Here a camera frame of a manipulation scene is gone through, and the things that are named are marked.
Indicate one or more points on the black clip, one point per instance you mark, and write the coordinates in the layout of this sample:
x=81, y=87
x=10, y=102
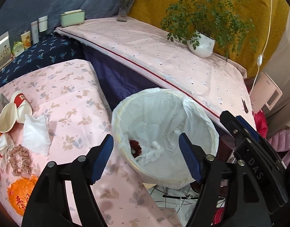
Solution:
x=244, y=106

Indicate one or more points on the orange plastic snack bag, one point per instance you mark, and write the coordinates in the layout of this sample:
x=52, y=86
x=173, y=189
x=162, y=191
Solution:
x=19, y=193

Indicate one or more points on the pink white appliance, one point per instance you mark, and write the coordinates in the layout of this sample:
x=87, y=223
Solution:
x=265, y=93

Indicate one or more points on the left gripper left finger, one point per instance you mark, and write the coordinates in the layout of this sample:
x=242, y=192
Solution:
x=48, y=203

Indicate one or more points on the dark red scrunchie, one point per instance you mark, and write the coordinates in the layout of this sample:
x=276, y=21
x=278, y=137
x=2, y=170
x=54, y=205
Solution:
x=136, y=149

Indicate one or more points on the blue grey backdrop cloth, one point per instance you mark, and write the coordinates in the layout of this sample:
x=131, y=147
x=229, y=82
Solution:
x=16, y=16

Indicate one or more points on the mint green tissue box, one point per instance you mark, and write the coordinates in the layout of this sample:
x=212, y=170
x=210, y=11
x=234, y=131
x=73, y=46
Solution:
x=73, y=17

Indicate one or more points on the white lined trash bin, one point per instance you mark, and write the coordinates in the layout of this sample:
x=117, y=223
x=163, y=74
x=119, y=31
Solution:
x=162, y=115

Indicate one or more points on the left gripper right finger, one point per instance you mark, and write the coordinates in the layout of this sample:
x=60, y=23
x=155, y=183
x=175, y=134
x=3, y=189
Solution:
x=244, y=203

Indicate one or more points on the white cosmetic tube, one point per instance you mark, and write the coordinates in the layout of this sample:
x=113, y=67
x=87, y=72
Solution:
x=35, y=32

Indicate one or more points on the navy floral cloth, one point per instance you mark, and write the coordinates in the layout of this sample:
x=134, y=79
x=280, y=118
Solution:
x=55, y=49

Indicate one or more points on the mustard yellow backdrop cloth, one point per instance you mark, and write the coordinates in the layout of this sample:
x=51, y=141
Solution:
x=269, y=18

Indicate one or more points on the green plant white pot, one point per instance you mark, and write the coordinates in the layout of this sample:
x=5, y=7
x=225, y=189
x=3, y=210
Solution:
x=201, y=46

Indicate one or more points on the small green white box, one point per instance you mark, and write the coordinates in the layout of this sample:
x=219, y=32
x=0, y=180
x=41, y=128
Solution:
x=18, y=48

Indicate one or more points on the red garment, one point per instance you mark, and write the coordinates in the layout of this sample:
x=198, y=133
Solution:
x=261, y=123

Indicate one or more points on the small orange print box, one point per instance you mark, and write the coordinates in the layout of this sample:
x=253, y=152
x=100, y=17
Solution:
x=26, y=39

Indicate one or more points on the white card box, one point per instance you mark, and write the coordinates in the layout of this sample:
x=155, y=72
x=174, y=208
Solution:
x=5, y=50

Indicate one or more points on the white cosmetic jar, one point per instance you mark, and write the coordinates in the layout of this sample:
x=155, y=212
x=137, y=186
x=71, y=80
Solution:
x=43, y=23

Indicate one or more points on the pale pink dotted cloth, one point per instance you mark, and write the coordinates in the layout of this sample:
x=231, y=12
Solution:
x=215, y=84

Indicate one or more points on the white tissue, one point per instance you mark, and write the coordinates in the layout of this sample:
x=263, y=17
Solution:
x=36, y=134

